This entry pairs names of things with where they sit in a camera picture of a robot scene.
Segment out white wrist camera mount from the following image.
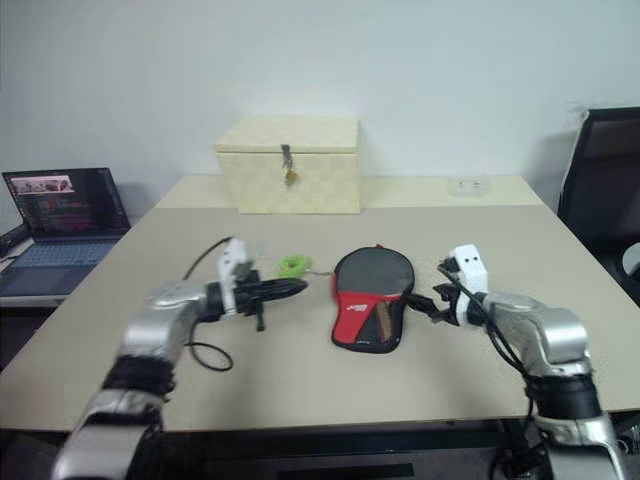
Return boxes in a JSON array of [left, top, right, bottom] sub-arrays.
[[217, 238, 252, 317], [447, 243, 489, 331]]

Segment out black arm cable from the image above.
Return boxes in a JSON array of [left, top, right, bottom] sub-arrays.
[[182, 237, 236, 373], [437, 255, 540, 416]]

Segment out open laptop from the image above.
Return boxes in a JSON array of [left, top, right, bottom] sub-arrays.
[[0, 166, 133, 298]]

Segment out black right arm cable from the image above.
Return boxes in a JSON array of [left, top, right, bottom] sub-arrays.
[[437, 255, 540, 416]]

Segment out green plastic ring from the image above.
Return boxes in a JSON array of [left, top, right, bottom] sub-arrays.
[[276, 253, 315, 278]]

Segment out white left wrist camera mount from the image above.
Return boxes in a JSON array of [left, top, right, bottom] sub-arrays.
[[217, 238, 252, 317]]

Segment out table tennis paddle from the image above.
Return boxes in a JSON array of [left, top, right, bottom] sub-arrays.
[[333, 248, 415, 344]]

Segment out black office chair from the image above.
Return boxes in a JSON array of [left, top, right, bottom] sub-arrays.
[[556, 105, 640, 292]]

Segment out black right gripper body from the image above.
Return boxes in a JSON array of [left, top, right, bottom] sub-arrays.
[[431, 255, 467, 327]]

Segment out cream lidded storage box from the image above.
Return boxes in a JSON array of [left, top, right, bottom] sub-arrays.
[[213, 115, 363, 217]]

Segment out red black paddle case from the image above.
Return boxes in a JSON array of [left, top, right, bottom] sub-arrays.
[[329, 242, 417, 355]]

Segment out black box device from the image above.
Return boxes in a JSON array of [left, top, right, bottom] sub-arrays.
[[0, 224, 27, 260]]

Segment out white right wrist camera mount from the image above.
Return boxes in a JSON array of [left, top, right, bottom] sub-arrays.
[[447, 243, 489, 331]]

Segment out white power socket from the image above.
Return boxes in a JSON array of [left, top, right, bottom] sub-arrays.
[[447, 175, 494, 199]]

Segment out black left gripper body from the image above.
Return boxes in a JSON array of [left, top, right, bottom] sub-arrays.
[[233, 267, 267, 333]]

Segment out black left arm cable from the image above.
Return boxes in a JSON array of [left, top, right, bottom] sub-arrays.
[[182, 237, 236, 373]]

